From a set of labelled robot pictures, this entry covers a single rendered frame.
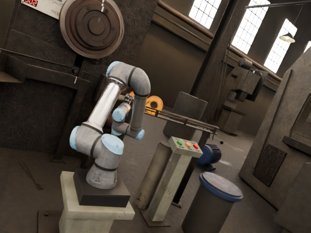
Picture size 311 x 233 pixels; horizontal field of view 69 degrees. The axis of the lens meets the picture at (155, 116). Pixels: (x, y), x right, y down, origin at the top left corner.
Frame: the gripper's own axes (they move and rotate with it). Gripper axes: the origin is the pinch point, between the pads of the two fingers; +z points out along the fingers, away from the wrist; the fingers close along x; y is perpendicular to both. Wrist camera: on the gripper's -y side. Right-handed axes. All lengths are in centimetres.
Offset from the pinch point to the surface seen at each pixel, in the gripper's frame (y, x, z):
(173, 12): 41, 70, 678
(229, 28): 63, -96, 445
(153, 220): -58, -48, -46
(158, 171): -33, -39, -27
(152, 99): 0.5, -13.2, 15.3
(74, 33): 31, 54, -1
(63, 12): 42, 64, -1
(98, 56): 18.6, 37.6, 11.0
